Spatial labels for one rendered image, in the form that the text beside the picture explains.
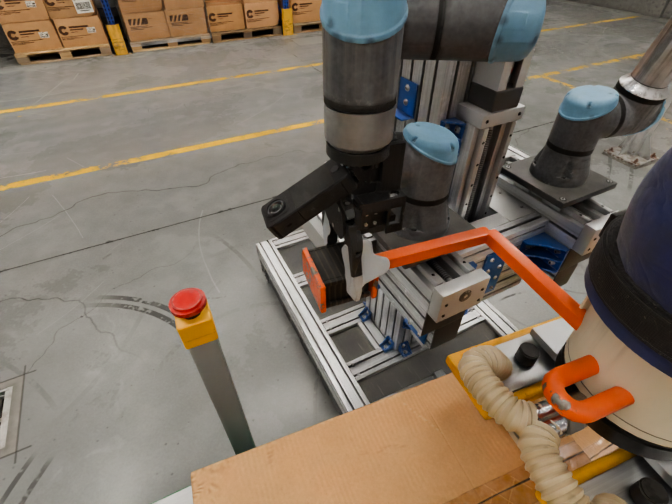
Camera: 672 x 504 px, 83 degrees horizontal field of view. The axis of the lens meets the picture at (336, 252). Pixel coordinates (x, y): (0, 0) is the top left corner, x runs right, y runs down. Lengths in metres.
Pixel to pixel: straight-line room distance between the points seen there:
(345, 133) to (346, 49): 0.08
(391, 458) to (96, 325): 1.91
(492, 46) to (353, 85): 0.17
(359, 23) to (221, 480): 0.63
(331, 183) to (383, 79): 0.12
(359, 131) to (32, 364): 2.15
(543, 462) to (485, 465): 0.24
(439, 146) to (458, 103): 0.27
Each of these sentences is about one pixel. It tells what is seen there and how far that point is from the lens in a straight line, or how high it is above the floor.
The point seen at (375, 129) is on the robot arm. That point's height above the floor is 1.44.
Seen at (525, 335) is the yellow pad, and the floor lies 1.11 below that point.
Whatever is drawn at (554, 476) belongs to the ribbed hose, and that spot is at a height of 1.17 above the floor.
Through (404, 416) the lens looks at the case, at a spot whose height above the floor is 0.95.
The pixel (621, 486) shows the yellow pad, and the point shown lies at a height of 1.11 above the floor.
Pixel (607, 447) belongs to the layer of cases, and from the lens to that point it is 1.34.
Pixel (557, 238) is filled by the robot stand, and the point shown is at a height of 0.91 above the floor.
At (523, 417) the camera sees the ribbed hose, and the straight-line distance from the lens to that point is 0.51.
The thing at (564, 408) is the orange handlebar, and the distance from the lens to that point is 0.48.
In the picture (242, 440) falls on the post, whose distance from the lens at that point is 1.28.
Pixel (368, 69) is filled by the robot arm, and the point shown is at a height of 1.50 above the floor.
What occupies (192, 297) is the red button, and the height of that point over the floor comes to 1.04.
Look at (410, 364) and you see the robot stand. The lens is 1.66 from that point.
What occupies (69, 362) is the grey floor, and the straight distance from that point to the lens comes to 2.28.
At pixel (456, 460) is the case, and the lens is 0.72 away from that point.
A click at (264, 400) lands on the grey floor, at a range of 1.82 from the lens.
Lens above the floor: 1.60
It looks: 42 degrees down
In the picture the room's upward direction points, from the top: straight up
